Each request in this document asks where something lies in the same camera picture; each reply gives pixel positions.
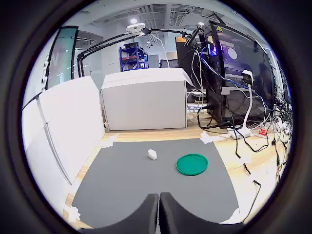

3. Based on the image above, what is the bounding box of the white cable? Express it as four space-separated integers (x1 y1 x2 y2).
148 33 169 68

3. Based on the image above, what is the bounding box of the black camera cable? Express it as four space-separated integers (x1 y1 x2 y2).
234 133 262 224

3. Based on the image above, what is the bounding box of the white power strip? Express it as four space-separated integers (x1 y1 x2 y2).
269 118 292 134

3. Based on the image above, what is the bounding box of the dark grey mat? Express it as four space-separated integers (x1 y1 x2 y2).
72 138 240 230

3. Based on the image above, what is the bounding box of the blue shelf rack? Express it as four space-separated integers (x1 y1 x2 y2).
118 43 150 72

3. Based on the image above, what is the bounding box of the white box partition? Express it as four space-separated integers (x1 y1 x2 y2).
100 67 189 132

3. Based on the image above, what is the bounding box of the black monitor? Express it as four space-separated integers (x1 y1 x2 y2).
175 36 203 85

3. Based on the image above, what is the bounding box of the white boom camera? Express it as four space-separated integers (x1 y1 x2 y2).
126 22 146 34

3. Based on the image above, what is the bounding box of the round green lid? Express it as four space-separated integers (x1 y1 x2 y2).
175 153 209 176

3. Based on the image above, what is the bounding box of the white partition panel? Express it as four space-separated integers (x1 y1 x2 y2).
21 97 73 187
39 75 107 185

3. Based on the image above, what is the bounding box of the black computer tower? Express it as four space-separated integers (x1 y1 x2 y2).
198 19 277 126

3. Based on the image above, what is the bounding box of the white camera on gooseneck stand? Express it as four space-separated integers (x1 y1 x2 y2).
227 69 255 140

